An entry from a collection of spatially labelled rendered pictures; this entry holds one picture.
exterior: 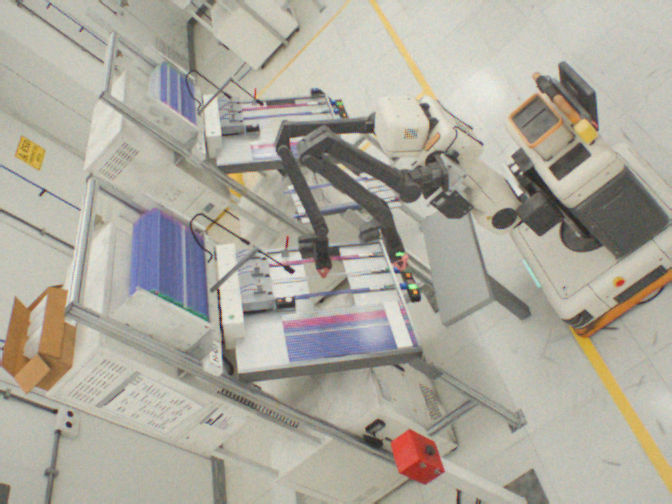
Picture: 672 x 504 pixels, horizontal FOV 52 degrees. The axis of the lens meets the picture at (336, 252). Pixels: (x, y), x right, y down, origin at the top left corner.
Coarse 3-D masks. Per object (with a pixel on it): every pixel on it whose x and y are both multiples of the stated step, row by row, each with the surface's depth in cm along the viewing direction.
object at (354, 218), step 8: (344, 216) 331; (352, 216) 332; (360, 216) 336; (352, 224) 335; (360, 224) 336; (408, 256) 356; (416, 256) 364; (416, 264) 361; (424, 264) 364; (432, 296) 379; (432, 304) 376
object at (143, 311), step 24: (96, 192) 265; (144, 192) 278; (120, 216) 282; (72, 264) 234; (72, 288) 222; (120, 312) 238; (144, 312) 240; (168, 312) 242; (168, 336) 249; (192, 336) 252; (216, 360) 247; (456, 408) 292; (432, 432) 295
